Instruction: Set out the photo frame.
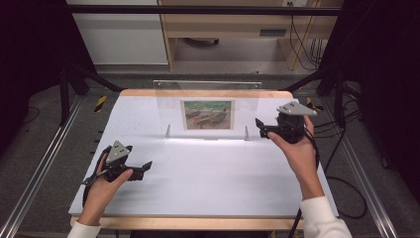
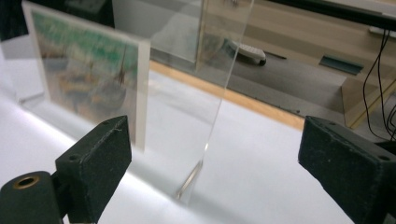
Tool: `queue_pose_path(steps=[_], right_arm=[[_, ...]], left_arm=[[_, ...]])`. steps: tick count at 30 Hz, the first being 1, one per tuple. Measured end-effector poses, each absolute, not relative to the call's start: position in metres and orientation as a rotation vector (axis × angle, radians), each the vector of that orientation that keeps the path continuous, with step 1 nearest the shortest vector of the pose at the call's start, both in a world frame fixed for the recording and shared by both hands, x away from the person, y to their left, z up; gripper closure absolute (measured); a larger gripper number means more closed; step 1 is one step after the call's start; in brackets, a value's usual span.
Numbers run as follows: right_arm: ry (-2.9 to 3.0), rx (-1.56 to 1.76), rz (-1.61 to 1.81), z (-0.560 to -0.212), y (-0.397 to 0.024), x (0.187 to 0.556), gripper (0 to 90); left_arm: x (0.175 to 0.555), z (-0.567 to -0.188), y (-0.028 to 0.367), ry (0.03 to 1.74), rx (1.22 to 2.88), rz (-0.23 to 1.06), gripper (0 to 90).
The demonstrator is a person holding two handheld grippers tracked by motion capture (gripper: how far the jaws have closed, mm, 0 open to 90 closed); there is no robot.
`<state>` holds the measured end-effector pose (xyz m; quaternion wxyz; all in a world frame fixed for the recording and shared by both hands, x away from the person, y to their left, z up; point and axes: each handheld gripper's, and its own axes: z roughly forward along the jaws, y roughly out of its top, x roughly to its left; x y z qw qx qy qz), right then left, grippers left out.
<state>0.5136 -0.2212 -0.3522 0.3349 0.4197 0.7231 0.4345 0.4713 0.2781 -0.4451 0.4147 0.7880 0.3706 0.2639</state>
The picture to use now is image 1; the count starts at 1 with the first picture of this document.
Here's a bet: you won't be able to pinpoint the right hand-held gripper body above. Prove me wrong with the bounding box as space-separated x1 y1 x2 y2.
268 101 318 144

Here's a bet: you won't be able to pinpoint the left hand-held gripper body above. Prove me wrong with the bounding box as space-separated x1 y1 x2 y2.
102 140 135 182

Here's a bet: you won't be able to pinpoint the painting print card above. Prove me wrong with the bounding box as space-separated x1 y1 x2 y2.
180 99 236 131

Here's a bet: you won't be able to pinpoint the clear acrylic photo frame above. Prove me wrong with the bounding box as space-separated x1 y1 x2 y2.
153 79 263 142

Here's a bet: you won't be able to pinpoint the person's right hand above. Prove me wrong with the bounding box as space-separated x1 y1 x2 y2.
266 116 318 181

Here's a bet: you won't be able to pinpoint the person's left hand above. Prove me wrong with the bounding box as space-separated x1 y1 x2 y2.
78 153 134 216

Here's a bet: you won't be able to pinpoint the yellow clamp right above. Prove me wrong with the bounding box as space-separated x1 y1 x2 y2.
305 96 325 112

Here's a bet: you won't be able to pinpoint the yellow clamp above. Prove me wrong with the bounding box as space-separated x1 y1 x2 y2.
93 95 109 113
305 96 325 112

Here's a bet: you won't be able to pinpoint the yellow clamp left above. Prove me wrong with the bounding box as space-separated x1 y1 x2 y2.
93 95 109 113

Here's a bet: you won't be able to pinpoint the black metal stand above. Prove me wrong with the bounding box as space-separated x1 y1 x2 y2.
280 61 348 129
58 62 124 127

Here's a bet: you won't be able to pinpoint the white table mat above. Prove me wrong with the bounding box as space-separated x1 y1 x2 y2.
67 96 339 219

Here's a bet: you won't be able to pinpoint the wooden table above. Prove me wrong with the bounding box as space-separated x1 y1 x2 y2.
69 88 314 231

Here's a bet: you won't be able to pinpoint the wooden desk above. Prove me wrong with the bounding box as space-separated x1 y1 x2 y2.
157 0 345 71

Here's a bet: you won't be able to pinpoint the black curtain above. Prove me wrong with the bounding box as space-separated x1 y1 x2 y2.
0 0 97 150
317 0 420 202

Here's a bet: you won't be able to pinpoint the white cabinet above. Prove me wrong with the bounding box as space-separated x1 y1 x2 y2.
65 0 169 65

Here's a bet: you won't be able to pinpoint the black floor cables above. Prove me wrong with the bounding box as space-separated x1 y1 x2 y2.
311 82 365 173

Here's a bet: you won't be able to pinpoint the left hand-held gripper cable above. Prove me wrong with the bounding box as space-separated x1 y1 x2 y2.
81 147 112 208

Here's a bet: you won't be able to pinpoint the hand-held gripper cable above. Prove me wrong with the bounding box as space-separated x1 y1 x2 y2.
81 147 112 208
287 127 368 238

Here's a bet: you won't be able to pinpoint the black desk cables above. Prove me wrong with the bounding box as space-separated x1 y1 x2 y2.
287 1 329 71

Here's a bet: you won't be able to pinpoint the aluminium floor rail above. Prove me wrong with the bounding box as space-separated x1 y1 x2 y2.
321 97 399 238
0 95 84 238

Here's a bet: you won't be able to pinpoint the thin black floor cable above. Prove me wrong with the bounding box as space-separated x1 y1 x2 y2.
20 106 41 127

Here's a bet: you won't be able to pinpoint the right hand-held gripper cable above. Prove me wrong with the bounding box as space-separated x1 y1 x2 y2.
287 127 368 238

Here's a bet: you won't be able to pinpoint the black horizontal frame bar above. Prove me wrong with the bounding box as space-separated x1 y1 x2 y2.
65 4 343 17

